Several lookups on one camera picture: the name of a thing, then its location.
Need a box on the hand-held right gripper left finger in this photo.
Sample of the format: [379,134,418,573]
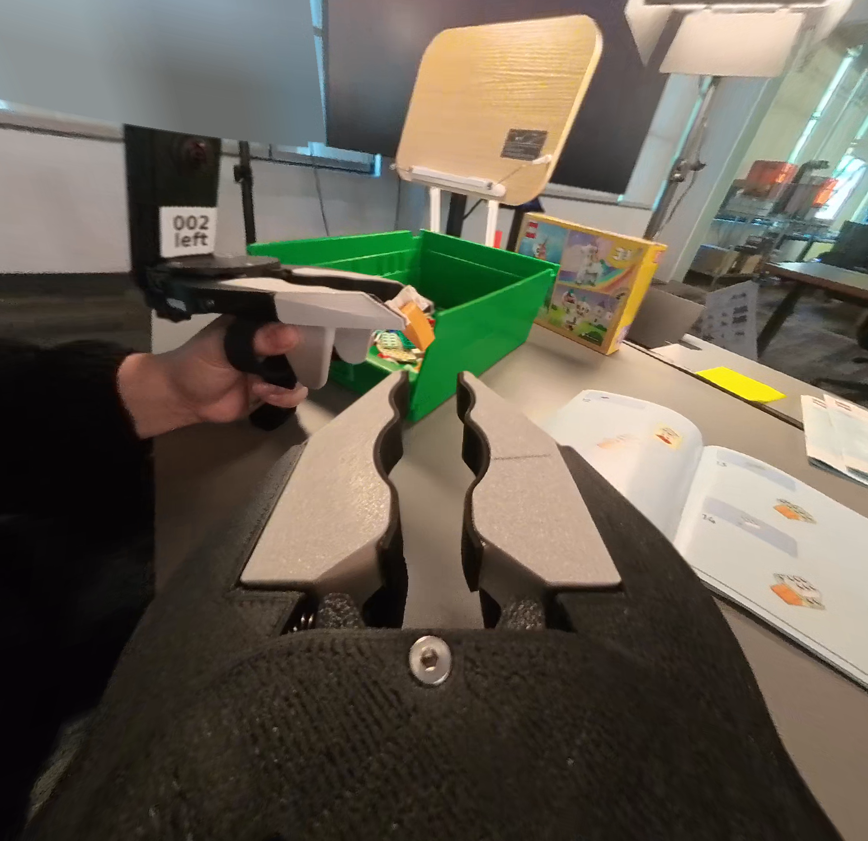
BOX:
[239,372,409,613]

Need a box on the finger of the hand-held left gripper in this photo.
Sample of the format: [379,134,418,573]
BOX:
[280,266,406,304]
[270,288,409,390]

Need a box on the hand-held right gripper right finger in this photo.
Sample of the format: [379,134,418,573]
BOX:
[456,371,623,616]

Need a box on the pile of mixed lego bricks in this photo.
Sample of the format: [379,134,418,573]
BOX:
[366,288,442,376]

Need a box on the orange and cream lego assembly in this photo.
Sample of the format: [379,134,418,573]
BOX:
[385,288,437,348]

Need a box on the green bin holding lego bricks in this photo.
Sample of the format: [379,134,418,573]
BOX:
[246,229,561,423]

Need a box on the person's left forearm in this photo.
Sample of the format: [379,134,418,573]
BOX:
[0,338,158,625]

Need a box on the yellow lego set box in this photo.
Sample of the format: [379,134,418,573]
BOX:
[515,212,669,355]

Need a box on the person's left hand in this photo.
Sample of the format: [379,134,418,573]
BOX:
[117,321,311,440]

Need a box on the thin black stand pole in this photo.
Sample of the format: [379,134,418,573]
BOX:
[232,139,260,245]

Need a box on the open instruction booklet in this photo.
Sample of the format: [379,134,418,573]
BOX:
[542,389,868,689]

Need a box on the dark grey case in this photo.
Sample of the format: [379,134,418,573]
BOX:
[624,287,708,351]

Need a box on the yellow paper sheet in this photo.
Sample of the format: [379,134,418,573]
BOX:
[696,366,786,403]

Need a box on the wooden book stand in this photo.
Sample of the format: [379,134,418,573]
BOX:
[393,14,604,249]

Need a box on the printed parts sheet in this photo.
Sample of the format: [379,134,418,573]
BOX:
[698,280,760,361]

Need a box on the closed white instruction booklet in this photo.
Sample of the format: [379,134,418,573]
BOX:
[824,394,868,486]
[800,394,852,476]

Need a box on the long brown table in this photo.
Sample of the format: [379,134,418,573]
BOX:
[756,261,868,357]

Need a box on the metal shelf rack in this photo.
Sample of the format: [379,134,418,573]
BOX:
[712,160,855,273]

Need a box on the black light stand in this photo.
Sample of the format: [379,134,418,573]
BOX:
[641,75,723,245]

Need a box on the white studio light panel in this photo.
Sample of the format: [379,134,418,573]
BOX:
[624,0,842,79]

